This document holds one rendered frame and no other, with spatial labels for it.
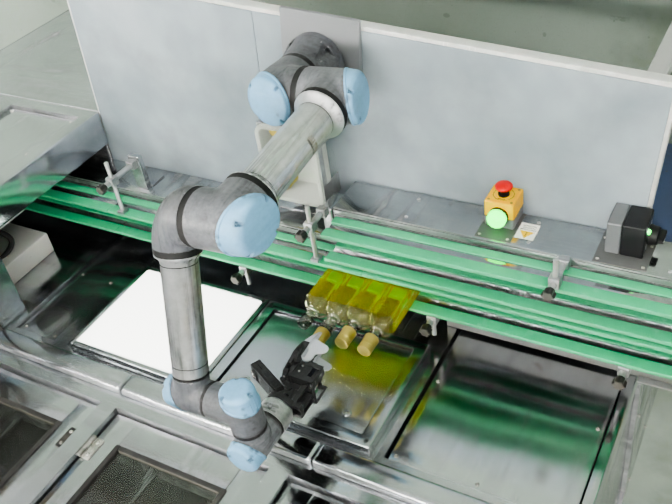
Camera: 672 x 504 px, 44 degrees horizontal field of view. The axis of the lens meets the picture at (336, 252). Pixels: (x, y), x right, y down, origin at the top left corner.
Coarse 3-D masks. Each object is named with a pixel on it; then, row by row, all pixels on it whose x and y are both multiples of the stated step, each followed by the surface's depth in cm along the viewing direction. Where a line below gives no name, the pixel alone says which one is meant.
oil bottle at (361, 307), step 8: (368, 280) 199; (376, 280) 199; (368, 288) 197; (376, 288) 197; (384, 288) 197; (360, 296) 195; (368, 296) 195; (376, 296) 194; (352, 304) 193; (360, 304) 193; (368, 304) 192; (376, 304) 194; (352, 312) 192; (360, 312) 191; (368, 312) 191; (360, 320) 191; (368, 320) 192; (360, 328) 192; (368, 328) 193
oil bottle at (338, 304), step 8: (344, 280) 201; (352, 280) 200; (360, 280) 200; (344, 288) 198; (352, 288) 198; (360, 288) 198; (336, 296) 196; (344, 296) 196; (352, 296) 196; (328, 304) 195; (336, 304) 194; (344, 304) 194; (328, 312) 195; (336, 312) 193; (344, 312) 193; (344, 320) 194
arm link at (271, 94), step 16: (272, 64) 180; (288, 64) 178; (304, 64) 181; (256, 80) 175; (272, 80) 173; (288, 80) 174; (256, 96) 177; (272, 96) 174; (288, 96) 174; (256, 112) 180; (272, 112) 177; (288, 112) 175
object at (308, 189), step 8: (256, 128) 205; (264, 128) 203; (272, 128) 202; (256, 136) 206; (264, 136) 208; (272, 136) 211; (264, 144) 209; (312, 160) 212; (304, 168) 215; (312, 168) 214; (304, 176) 217; (312, 176) 216; (320, 176) 205; (296, 184) 218; (304, 184) 218; (312, 184) 217; (320, 184) 206; (288, 192) 216; (296, 192) 216; (304, 192) 215; (312, 192) 214; (320, 192) 207; (288, 200) 215; (296, 200) 214; (304, 200) 213; (312, 200) 212; (320, 200) 209
